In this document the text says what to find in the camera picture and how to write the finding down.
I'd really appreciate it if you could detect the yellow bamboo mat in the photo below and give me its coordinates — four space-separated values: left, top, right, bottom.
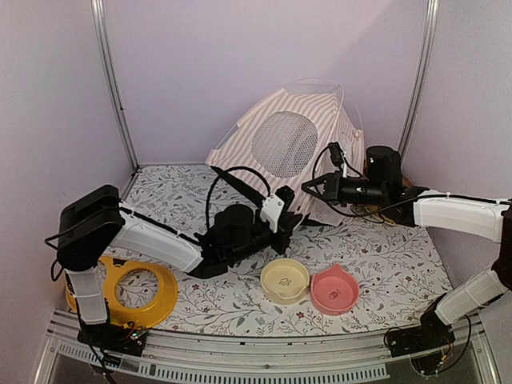
350 205 395 225

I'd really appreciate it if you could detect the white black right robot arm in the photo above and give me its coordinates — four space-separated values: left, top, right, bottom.
302 142 511 349

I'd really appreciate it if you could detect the white tent pole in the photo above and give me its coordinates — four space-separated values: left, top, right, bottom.
215 76 365 149

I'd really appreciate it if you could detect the pink pet bowl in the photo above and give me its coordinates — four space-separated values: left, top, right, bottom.
310 263 360 316

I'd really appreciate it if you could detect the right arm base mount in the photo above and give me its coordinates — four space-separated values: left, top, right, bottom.
383 309 455 357

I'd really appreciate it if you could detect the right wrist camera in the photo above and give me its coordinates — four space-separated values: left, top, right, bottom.
327 142 349 178

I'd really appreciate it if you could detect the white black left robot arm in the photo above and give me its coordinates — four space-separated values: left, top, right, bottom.
53 185 303 347

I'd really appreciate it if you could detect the left aluminium frame post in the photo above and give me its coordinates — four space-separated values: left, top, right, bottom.
90 0 140 173

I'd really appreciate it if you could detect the right aluminium frame post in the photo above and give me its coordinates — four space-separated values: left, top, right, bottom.
398 0 440 158

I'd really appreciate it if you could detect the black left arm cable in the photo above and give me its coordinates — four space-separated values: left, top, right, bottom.
204 164 273 233

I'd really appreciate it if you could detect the aluminium front rail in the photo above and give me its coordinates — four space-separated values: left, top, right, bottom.
34 310 501 383

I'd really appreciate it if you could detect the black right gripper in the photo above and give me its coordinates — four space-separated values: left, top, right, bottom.
304 169 387 206

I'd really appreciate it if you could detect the pink striped pet tent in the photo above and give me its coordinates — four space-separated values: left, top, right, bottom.
206 79 365 226

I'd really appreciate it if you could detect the cream pet bowl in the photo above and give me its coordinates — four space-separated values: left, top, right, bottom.
260 258 310 306

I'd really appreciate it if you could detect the aluminium frame post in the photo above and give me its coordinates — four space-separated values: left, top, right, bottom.
398 0 440 158
90 0 140 173

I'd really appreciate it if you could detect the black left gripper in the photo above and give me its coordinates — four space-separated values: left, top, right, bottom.
229 210 303 267

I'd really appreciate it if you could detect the yellow double bowl holder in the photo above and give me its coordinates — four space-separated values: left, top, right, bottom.
65 255 178 328

